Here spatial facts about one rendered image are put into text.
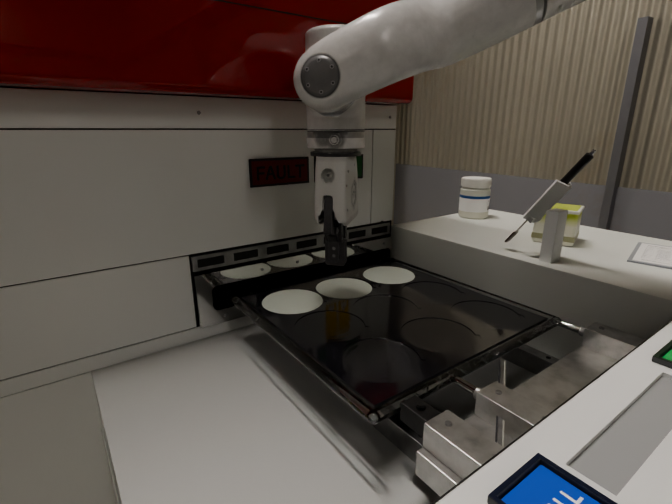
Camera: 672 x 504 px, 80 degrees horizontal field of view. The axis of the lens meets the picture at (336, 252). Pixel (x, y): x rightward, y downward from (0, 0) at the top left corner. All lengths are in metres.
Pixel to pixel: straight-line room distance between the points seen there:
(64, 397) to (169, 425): 0.22
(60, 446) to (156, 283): 0.28
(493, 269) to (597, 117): 1.82
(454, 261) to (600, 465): 0.53
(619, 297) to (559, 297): 0.08
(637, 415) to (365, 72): 0.41
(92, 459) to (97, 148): 0.49
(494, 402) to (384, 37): 0.40
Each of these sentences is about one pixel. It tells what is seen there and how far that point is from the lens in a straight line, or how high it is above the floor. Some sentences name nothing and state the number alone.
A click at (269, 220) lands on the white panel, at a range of 0.74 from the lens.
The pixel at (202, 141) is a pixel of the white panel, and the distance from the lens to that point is 0.68.
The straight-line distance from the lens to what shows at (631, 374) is 0.46.
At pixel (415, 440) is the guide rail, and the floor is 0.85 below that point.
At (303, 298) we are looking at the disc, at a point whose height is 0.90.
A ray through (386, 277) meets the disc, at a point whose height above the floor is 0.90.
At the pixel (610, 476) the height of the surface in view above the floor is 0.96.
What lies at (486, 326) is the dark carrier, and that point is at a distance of 0.63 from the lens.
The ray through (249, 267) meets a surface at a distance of 0.73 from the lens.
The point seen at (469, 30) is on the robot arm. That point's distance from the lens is 0.58.
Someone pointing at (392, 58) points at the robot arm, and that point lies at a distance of 0.50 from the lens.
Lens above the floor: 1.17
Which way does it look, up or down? 17 degrees down
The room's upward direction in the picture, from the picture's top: straight up
